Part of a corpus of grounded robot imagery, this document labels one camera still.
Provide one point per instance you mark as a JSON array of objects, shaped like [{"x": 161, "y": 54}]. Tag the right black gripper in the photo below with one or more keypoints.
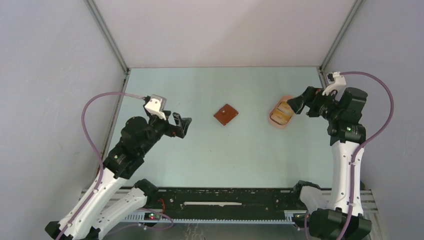
[{"x": 311, "y": 96}]

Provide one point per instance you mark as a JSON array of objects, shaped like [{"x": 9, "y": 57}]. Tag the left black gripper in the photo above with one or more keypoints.
[{"x": 173, "y": 130}]

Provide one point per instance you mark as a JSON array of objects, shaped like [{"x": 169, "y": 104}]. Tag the pink oval tray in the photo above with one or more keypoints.
[{"x": 284, "y": 98}]

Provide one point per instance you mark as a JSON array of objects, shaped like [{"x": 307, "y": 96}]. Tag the brown leather card holder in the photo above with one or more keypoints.
[{"x": 225, "y": 114}]

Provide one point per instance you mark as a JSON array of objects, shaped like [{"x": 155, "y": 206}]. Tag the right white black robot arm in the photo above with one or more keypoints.
[{"x": 343, "y": 216}]

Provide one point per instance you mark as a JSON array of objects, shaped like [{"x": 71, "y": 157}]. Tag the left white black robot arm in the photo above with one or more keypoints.
[{"x": 90, "y": 219}]

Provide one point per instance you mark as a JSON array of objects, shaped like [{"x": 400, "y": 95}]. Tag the gold vip card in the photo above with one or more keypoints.
[
  {"x": 280, "y": 118},
  {"x": 285, "y": 108}
]

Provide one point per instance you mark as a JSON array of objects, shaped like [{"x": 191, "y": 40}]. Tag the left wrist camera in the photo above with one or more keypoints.
[{"x": 155, "y": 106}]

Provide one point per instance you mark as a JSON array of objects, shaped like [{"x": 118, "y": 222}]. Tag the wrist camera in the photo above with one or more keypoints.
[
  {"x": 337, "y": 82},
  {"x": 155, "y": 106}
]

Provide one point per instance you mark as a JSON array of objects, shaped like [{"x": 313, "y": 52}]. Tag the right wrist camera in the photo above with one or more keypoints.
[{"x": 337, "y": 82}]

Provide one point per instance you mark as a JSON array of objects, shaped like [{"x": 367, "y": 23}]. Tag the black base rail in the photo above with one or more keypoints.
[{"x": 227, "y": 204}]

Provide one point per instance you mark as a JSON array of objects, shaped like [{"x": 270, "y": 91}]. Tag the aluminium frame rail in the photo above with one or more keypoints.
[{"x": 104, "y": 29}]

